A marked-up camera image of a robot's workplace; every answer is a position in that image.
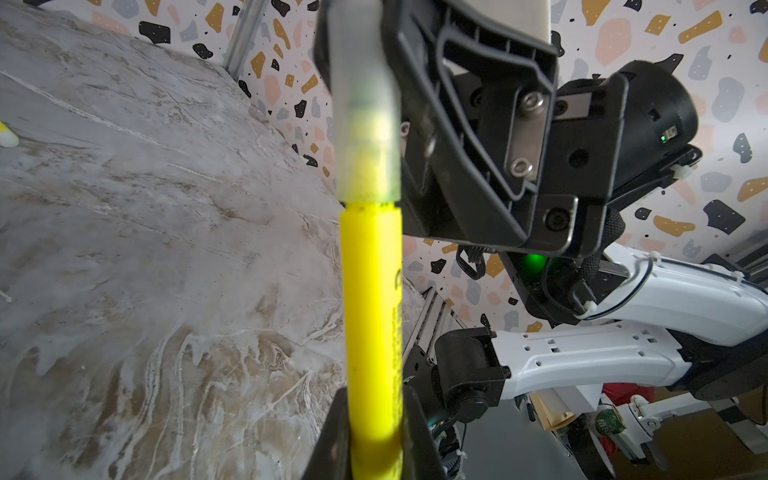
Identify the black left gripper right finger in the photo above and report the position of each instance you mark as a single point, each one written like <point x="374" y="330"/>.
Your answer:
<point x="420" y="455"/>

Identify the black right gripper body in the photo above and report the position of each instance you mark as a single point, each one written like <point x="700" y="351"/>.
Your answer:
<point x="556" y="156"/>

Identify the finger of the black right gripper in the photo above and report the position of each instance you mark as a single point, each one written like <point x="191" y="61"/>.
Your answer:
<point x="440" y="56"/>
<point x="321" y="50"/>

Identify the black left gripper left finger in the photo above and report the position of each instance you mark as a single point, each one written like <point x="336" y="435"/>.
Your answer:
<point x="331" y="457"/>

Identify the clear pen cap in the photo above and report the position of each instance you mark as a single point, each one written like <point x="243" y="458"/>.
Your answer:
<point x="366" y="105"/>

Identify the yellow highlighter pen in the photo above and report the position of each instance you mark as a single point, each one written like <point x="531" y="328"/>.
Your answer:
<point x="8" y="139"/>
<point x="371" y="261"/>

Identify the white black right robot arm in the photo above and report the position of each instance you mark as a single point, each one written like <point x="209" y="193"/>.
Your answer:
<point x="630" y="316"/>

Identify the metal corner post right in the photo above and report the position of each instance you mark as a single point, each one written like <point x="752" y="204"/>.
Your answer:
<point x="245" y="28"/>

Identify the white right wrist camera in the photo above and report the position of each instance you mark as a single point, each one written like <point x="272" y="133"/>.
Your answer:
<point x="531" y="18"/>

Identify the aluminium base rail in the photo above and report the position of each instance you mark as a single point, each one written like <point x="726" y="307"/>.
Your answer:
<point x="436" y="318"/>

